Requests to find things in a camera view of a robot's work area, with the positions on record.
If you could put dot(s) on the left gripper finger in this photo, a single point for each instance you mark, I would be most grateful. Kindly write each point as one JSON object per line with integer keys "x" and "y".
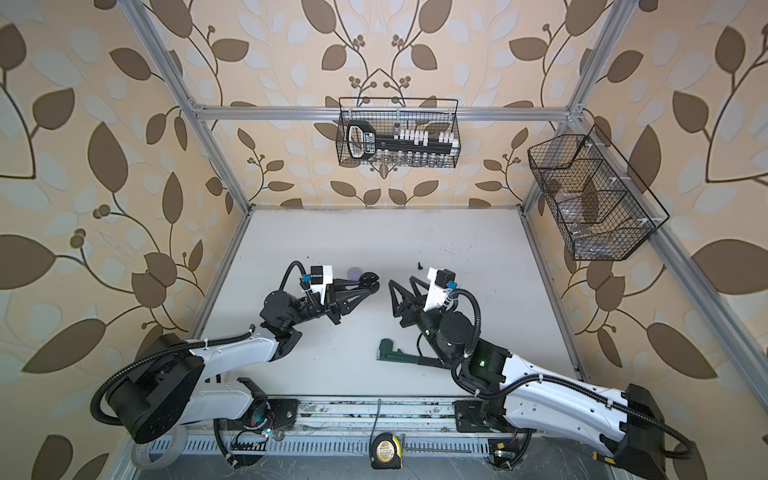
{"x": 344, "y": 287}
{"x": 346, "y": 304}

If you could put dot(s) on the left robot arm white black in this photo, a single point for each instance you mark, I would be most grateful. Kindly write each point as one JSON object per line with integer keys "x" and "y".
{"x": 177, "y": 382}

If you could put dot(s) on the wire basket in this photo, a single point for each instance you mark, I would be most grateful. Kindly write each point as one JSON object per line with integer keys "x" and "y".
{"x": 602, "y": 207}
{"x": 433, "y": 114}

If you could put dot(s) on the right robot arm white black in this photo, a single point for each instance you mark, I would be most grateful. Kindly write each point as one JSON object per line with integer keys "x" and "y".
{"x": 624, "y": 428}

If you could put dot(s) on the green black pipe wrench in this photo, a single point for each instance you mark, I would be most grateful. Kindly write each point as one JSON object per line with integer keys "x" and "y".
{"x": 387, "y": 353}

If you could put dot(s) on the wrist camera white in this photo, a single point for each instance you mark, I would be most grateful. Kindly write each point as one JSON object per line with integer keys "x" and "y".
{"x": 441, "y": 284}
{"x": 316, "y": 283}

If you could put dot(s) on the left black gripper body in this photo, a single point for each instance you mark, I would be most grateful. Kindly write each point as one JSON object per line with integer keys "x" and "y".
{"x": 326, "y": 308}

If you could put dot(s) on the right wire basket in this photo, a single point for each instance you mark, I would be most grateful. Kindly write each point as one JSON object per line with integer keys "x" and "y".
{"x": 602, "y": 207}

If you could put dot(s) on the yellow black screwdriver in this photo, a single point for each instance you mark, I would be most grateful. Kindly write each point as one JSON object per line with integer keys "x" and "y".
{"x": 604, "y": 459}

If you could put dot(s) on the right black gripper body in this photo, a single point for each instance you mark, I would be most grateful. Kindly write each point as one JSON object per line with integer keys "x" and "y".
{"x": 420, "y": 317}

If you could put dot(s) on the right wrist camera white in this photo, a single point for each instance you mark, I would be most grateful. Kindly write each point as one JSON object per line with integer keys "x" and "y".
{"x": 441, "y": 284}

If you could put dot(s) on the purple round charging case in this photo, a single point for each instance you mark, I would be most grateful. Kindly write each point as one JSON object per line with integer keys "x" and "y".
{"x": 354, "y": 273}

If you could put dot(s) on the yellow black tape measure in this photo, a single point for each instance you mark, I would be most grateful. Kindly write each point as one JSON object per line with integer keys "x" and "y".
{"x": 386, "y": 452}

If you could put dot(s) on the black round charging case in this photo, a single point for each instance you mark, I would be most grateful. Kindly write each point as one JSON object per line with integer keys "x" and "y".
{"x": 370, "y": 281}

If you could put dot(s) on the back wire basket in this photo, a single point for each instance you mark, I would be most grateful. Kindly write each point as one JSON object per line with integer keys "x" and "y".
{"x": 433, "y": 114}

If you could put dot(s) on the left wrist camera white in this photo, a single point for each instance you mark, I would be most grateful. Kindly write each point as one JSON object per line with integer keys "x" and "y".
{"x": 316, "y": 283}

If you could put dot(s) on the black socket set holder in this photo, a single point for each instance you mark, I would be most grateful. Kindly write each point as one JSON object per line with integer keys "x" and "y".
{"x": 364, "y": 142}

